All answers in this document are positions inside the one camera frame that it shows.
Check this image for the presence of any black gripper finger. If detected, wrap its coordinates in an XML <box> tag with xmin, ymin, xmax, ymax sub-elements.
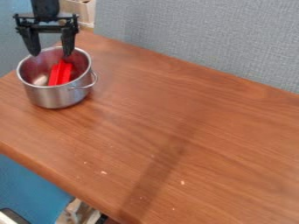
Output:
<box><xmin>60</xmin><ymin>27</ymin><xmax>78</xmax><ymax>57</ymax></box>
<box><xmin>18</xmin><ymin>27</ymin><xmax>42</xmax><ymax>56</ymax></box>

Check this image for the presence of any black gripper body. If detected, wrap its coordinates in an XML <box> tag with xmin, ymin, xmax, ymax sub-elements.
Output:
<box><xmin>14</xmin><ymin>0</ymin><xmax>79</xmax><ymax>35</ymax></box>

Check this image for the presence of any red plastic block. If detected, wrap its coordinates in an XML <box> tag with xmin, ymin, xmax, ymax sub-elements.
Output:
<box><xmin>48</xmin><ymin>59</ymin><xmax>72</xmax><ymax>86</ymax></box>

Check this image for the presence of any metal pot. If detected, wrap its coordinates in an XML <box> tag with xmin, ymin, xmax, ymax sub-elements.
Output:
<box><xmin>16</xmin><ymin>46</ymin><xmax>99</xmax><ymax>109</ymax></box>

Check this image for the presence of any wooden crate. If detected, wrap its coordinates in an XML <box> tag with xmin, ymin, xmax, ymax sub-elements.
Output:
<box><xmin>60</xmin><ymin>0</ymin><xmax>98</xmax><ymax>28</ymax></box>

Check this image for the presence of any white frame under table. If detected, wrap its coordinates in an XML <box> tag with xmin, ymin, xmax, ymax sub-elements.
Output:
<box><xmin>55</xmin><ymin>199</ymin><xmax>100</xmax><ymax>224</ymax></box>

